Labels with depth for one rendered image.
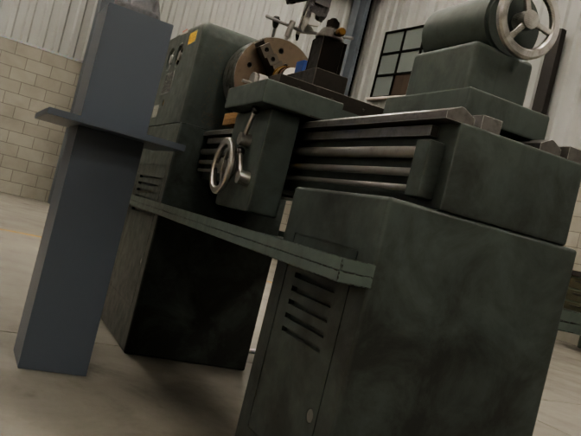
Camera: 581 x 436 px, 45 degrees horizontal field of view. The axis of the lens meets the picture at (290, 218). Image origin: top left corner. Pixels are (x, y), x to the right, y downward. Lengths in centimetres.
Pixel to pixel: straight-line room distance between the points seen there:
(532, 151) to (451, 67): 24
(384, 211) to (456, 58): 40
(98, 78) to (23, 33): 1025
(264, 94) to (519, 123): 62
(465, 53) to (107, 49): 113
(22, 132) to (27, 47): 137
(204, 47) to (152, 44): 47
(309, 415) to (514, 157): 59
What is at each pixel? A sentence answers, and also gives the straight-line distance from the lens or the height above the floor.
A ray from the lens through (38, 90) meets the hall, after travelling 1233.
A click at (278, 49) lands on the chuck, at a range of 258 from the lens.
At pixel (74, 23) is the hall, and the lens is 1261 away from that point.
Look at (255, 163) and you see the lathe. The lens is 175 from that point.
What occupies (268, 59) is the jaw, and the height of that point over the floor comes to 113.
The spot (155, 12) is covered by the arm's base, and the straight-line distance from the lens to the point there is 230.
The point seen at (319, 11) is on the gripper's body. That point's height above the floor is 137.
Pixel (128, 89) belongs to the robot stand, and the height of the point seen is 87.
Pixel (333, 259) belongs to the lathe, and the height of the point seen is 55.
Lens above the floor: 59
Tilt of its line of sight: 1 degrees up
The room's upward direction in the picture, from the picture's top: 14 degrees clockwise
